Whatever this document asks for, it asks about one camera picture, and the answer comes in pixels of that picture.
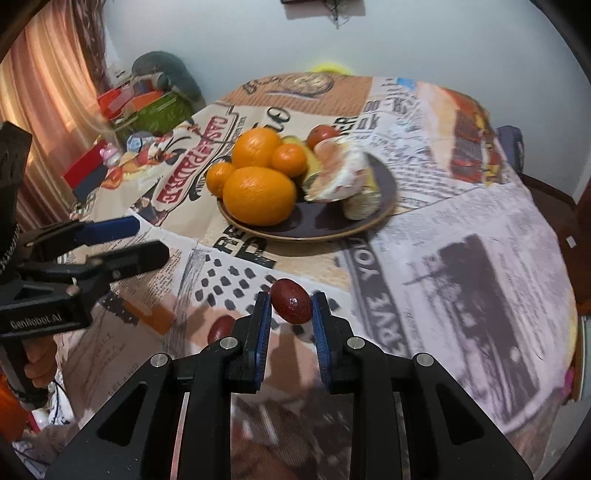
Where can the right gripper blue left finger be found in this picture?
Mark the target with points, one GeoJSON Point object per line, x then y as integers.
{"type": "Point", "coordinates": [253, 333]}

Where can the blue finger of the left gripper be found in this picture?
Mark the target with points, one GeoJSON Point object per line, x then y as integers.
{"type": "Point", "coordinates": [115, 263]}
{"type": "Point", "coordinates": [51, 242]}

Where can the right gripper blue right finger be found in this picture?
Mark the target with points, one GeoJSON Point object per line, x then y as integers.
{"type": "Point", "coordinates": [331, 334]}

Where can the dark red plum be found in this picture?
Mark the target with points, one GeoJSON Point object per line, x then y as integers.
{"type": "Point", "coordinates": [291, 301]}
{"type": "Point", "coordinates": [221, 328]}

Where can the large plain orange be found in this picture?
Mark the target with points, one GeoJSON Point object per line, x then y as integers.
{"type": "Point", "coordinates": [259, 196]}

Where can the small mandarin orange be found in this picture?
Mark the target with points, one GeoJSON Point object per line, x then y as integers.
{"type": "Point", "coordinates": [290, 160]}

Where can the large orange with sticker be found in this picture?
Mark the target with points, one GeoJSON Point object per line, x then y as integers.
{"type": "Point", "coordinates": [255, 148]}

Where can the red tomato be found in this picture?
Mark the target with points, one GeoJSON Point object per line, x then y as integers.
{"type": "Point", "coordinates": [320, 133]}

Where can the person's left hand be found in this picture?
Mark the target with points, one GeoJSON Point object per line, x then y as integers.
{"type": "Point", "coordinates": [41, 354]}

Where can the pink toy figure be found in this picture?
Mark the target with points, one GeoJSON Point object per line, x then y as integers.
{"type": "Point", "coordinates": [110, 155]}

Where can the dark purple plate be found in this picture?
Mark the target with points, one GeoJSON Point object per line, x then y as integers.
{"type": "Point", "coordinates": [316, 222]}

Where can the newspaper print tablecloth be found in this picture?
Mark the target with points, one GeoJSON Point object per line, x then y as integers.
{"type": "Point", "coordinates": [466, 269]}

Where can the green and orange boxes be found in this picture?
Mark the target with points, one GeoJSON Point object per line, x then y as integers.
{"type": "Point", "coordinates": [147, 103]}

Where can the pink curtain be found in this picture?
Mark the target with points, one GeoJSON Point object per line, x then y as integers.
{"type": "Point", "coordinates": [47, 90]}

